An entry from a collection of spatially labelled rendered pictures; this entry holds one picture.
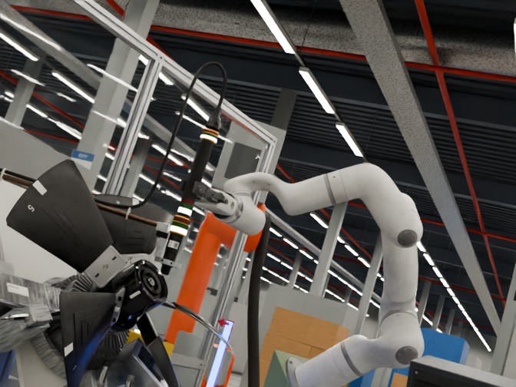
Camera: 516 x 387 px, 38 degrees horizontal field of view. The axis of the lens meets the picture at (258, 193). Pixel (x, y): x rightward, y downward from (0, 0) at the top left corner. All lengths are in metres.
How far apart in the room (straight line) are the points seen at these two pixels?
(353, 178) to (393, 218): 0.15
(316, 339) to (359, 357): 7.56
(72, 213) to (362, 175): 0.78
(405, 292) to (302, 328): 7.79
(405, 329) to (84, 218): 1.01
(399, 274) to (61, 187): 0.99
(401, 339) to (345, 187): 0.50
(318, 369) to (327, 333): 7.48
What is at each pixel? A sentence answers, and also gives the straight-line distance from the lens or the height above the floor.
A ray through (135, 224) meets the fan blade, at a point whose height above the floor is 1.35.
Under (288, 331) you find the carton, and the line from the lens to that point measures 10.07.
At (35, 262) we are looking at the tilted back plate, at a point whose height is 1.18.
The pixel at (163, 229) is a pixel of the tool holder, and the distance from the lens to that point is 1.94.
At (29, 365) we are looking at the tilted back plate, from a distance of 1.85.
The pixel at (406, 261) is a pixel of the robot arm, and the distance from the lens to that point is 2.22.
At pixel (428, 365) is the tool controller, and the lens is 1.88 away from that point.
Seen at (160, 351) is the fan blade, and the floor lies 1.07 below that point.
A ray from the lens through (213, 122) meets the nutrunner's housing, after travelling 1.98.
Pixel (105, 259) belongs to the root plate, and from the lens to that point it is 1.83.
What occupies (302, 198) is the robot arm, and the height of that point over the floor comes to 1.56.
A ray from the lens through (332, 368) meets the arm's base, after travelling 2.40.
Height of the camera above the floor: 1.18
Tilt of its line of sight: 10 degrees up
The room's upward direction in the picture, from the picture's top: 17 degrees clockwise
